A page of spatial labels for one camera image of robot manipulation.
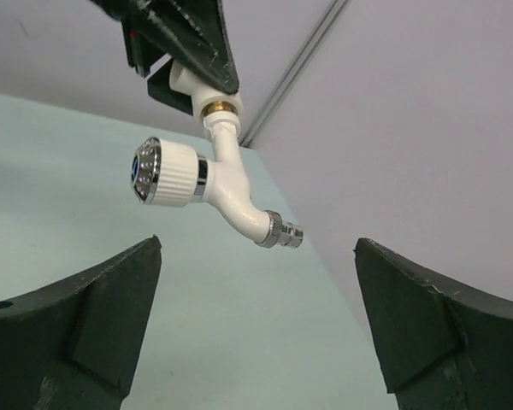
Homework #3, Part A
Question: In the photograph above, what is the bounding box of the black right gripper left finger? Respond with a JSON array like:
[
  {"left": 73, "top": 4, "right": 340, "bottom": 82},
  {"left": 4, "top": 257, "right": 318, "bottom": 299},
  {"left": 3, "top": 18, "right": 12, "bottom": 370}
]
[{"left": 0, "top": 236, "right": 162, "bottom": 409}]

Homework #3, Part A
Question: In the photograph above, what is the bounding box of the grey white water faucet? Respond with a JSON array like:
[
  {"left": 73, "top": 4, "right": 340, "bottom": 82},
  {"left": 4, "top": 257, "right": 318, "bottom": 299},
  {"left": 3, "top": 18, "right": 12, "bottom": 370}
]
[{"left": 130, "top": 111, "right": 304, "bottom": 249}]

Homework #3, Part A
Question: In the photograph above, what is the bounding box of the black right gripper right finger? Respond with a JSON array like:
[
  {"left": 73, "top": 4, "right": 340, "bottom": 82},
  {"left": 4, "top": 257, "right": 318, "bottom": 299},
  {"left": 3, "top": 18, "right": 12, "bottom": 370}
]
[{"left": 354, "top": 238, "right": 513, "bottom": 409}]

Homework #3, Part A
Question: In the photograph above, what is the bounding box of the aluminium frame post right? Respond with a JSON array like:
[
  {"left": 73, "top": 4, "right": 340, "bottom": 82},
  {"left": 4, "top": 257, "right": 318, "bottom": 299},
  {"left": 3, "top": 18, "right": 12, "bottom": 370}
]
[{"left": 239, "top": 0, "right": 351, "bottom": 149}]

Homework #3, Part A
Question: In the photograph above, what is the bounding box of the white elbow pipe fitting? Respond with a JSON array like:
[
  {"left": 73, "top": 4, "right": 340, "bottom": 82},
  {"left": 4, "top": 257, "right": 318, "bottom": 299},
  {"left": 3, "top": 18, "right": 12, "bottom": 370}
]
[{"left": 168, "top": 61, "right": 244, "bottom": 119}]

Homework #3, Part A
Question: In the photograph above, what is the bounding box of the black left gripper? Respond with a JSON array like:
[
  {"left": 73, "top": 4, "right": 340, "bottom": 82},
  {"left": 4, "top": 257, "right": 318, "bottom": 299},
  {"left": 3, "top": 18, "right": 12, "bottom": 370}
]
[{"left": 91, "top": 0, "right": 239, "bottom": 115}]

